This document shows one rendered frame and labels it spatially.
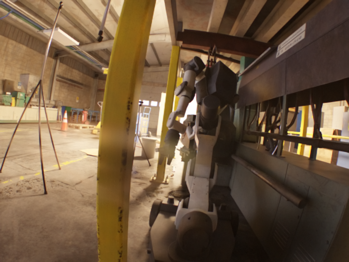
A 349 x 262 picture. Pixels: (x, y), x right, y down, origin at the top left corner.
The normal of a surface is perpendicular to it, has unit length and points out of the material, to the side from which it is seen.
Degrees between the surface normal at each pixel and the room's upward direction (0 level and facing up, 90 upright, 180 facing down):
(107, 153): 90
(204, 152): 63
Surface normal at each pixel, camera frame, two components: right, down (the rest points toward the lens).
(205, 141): -0.07, -0.42
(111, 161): -0.06, 0.04
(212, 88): -0.80, -0.02
